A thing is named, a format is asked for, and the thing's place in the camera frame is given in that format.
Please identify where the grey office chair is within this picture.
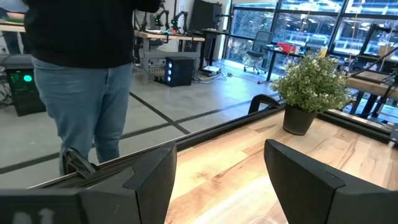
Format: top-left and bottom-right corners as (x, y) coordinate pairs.
(243, 30), (274, 75)

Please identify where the person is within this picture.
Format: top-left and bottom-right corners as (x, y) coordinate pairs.
(0, 0), (30, 55)
(23, 0), (162, 177)

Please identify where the wooden workbench black frame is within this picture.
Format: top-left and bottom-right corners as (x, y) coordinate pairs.
(345, 70), (398, 119)

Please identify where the wooden desk grey frame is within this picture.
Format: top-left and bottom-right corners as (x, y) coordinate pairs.
(133, 29), (206, 85)

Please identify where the black curved rail bracket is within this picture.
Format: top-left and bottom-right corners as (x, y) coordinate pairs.
(248, 94), (282, 115)
(61, 147), (99, 180)

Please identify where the black box with green light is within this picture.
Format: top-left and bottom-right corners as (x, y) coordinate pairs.
(2, 54), (47, 118)

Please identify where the black plant pot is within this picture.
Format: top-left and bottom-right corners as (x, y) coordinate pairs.
(282, 104), (318, 136)

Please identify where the red item on desk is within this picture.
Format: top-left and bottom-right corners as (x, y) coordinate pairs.
(276, 42), (297, 54)

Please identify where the black lit computer tower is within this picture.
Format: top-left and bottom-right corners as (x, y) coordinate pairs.
(164, 56), (196, 88)

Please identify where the green artificial plant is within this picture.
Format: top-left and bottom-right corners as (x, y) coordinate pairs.
(270, 51), (352, 114)

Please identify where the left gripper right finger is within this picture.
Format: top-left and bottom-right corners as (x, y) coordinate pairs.
(263, 139), (398, 224)

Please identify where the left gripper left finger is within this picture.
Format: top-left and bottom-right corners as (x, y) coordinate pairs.
(77, 141), (178, 224)

